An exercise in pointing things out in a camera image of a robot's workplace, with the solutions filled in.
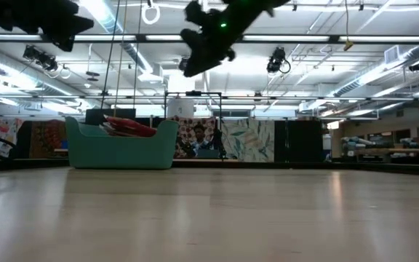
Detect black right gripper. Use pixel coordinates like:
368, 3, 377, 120
180, 14, 239, 78

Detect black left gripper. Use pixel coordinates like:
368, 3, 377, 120
31, 0, 95, 52

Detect black ceiling spotlights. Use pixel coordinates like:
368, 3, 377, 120
22, 44, 60, 73

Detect black backdrop stand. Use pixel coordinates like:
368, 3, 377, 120
164, 90, 224, 161

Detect white cylindrical tank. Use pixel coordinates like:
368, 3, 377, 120
167, 97, 196, 119

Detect person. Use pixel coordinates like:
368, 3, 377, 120
183, 123, 214, 159

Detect black tripod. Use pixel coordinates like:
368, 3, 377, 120
211, 127, 228, 160

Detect green leaf print fabric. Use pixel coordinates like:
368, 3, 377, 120
220, 119, 276, 163

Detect dark red patterned fabric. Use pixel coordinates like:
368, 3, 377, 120
23, 119, 68, 159

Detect light floral fabric panel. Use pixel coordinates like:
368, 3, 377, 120
0, 116, 24, 158

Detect teal plastic basket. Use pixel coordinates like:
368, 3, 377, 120
65, 115, 180, 170

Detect stack of fabric rolls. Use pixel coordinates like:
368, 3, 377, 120
341, 136, 369, 157

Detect long thin black cable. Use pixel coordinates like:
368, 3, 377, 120
100, 0, 122, 110

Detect hanging black cable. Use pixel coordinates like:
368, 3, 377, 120
132, 0, 142, 110

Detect white cable ring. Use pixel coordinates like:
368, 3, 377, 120
140, 1, 161, 25

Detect black overhead camera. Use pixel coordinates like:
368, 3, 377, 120
266, 46, 292, 75

